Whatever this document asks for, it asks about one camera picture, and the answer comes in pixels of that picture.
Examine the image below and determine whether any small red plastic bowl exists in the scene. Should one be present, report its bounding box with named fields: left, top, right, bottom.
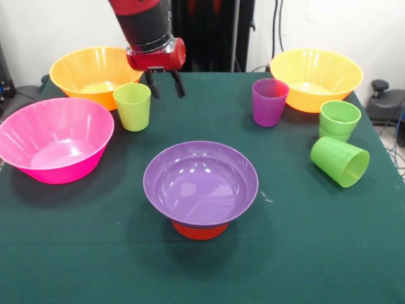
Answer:
left=171, top=221, right=229, bottom=241

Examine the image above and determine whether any green plastic cup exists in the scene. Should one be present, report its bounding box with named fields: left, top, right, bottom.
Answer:
left=318, top=100, right=362, bottom=143
left=309, top=136, right=371, bottom=189
left=113, top=82, right=152, bottom=132

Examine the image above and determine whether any black equipment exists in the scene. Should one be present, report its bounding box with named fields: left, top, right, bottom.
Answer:
left=0, top=41, right=17, bottom=99

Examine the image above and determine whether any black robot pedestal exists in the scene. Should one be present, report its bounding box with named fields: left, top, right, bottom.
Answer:
left=146, top=0, right=256, bottom=73

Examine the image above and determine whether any dark green table cloth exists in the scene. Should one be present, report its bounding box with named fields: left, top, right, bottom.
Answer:
left=0, top=72, right=405, bottom=304

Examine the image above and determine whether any purple plastic cup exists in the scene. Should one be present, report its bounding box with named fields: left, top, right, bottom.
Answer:
left=252, top=78, right=290, bottom=128

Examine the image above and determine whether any large orange plastic bowl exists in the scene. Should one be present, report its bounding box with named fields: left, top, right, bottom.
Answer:
left=270, top=48, right=364, bottom=113
left=49, top=46, right=144, bottom=111

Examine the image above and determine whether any grey round stand base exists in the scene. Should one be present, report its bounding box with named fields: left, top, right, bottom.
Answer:
left=12, top=82, right=44, bottom=103

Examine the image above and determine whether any black knobbed stand base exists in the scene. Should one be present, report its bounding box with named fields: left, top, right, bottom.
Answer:
left=366, top=79, right=405, bottom=126

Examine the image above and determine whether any purple plastic bowl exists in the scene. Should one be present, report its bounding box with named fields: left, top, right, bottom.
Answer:
left=142, top=141, right=259, bottom=229

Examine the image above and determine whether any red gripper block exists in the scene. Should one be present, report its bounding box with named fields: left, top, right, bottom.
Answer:
left=125, top=37, right=187, bottom=99

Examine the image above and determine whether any large pink plastic bowl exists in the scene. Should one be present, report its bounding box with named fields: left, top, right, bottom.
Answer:
left=0, top=97, right=115, bottom=185

